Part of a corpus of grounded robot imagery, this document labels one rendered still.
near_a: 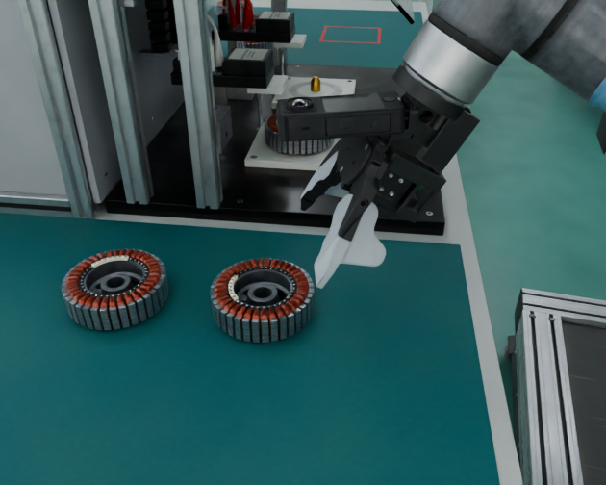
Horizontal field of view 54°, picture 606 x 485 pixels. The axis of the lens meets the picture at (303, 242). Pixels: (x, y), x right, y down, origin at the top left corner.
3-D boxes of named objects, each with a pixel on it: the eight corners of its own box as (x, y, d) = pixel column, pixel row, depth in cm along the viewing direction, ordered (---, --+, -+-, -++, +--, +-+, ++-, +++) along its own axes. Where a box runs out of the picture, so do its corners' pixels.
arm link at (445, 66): (441, 33, 47) (415, 9, 54) (409, 83, 49) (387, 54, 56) (512, 77, 49) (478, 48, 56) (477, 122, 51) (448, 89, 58)
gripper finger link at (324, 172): (337, 225, 69) (382, 196, 61) (292, 205, 67) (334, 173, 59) (340, 202, 70) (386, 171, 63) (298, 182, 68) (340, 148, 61)
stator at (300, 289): (308, 277, 71) (308, 251, 69) (318, 342, 62) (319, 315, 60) (214, 283, 70) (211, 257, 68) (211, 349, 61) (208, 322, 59)
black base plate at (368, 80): (422, 78, 131) (424, 68, 130) (442, 236, 79) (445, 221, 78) (216, 70, 136) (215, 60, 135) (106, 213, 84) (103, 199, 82)
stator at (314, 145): (335, 128, 100) (335, 108, 98) (333, 158, 91) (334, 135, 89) (268, 127, 100) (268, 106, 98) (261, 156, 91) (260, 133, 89)
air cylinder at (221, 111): (233, 136, 101) (230, 104, 97) (222, 154, 94) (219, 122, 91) (204, 134, 101) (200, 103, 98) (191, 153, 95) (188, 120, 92)
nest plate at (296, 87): (355, 85, 122) (356, 79, 121) (351, 112, 109) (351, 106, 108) (283, 82, 123) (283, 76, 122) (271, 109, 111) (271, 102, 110)
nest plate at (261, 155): (348, 132, 102) (348, 125, 101) (341, 172, 89) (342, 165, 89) (262, 128, 103) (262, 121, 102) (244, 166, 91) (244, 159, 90)
